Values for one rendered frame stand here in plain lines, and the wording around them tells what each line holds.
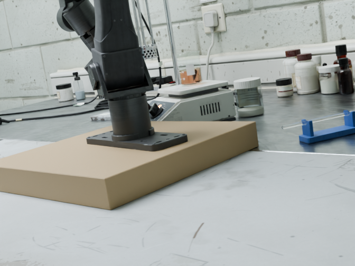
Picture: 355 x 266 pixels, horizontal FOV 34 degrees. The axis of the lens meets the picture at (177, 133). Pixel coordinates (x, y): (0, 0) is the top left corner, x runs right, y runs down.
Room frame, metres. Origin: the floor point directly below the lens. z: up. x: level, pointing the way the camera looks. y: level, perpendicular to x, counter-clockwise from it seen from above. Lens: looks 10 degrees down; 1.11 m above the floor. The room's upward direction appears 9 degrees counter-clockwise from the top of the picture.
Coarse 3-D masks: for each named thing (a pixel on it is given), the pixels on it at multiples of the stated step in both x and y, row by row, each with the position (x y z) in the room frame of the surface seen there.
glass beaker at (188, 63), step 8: (176, 56) 1.23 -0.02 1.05; (184, 56) 1.22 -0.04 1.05; (192, 56) 1.22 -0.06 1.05; (184, 64) 1.22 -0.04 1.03; (192, 64) 1.22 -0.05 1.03; (200, 64) 1.23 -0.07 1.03; (184, 72) 1.22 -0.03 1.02; (192, 72) 1.21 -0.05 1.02; (200, 72) 1.23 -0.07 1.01; (184, 80) 1.22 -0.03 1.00; (192, 80) 1.21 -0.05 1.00; (200, 80) 1.22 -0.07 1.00
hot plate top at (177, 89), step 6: (204, 84) 1.20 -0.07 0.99; (210, 84) 1.19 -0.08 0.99; (216, 84) 1.19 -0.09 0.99; (222, 84) 1.20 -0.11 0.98; (162, 90) 1.23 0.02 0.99; (168, 90) 1.21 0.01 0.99; (174, 90) 1.18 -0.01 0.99; (180, 90) 1.16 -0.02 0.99; (186, 90) 1.16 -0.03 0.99; (192, 90) 1.17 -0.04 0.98; (198, 90) 1.17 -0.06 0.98
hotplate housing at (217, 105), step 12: (168, 96) 1.25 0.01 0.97; (180, 96) 1.19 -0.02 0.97; (192, 96) 1.18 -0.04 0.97; (204, 96) 1.18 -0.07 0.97; (216, 96) 1.18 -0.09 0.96; (228, 96) 1.20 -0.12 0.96; (180, 108) 1.15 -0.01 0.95; (192, 108) 1.16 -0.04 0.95; (204, 108) 1.17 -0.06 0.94; (216, 108) 1.18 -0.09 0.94; (228, 108) 1.19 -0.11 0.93; (168, 120) 1.14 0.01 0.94; (180, 120) 1.15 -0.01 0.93; (192, 120) 1.16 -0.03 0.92; (204, 120) 1.17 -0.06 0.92; (216, 120) 1.19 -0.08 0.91; (228, 120) 1.20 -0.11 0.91
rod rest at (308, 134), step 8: (352, 112) 0.93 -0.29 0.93; (304, 120) 0.92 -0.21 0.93; (344, 120) 0.95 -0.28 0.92; (352, 120) 0.93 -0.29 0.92; (304, 128) 0.92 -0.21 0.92; (312, 128) 0.91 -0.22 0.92; (336, 128) 0.94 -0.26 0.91; (344, 128) 0.93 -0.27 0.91; (352, 128) 0.92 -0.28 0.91; (304, 136) 0.91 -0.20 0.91; (312, 136) 0.90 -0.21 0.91; (320, 136) 0.90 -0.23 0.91; (328, 136) 0.91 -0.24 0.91; (336, 136) 0.91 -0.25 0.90
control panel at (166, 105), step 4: (160, 104) 1.20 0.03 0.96; (164, 104) 1.18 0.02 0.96; (168, 104) 1.17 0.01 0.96; (172, 104) 1.15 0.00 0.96; (164, 108) 1.17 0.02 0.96; (168, 108) 1.15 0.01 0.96; (164, 112) 1.14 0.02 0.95; (160, 116) 1.14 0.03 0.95; (152, 120) 1.15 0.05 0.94; (156, 120) 1.13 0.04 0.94
